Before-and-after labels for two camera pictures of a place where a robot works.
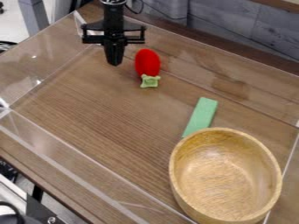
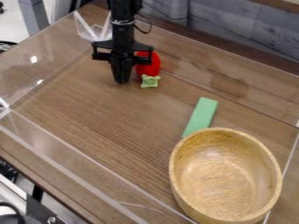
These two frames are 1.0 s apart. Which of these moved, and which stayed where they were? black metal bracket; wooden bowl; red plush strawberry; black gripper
Moved: black gripper
Stayed: wooden bowl; black metal bracket; red plush strawberry
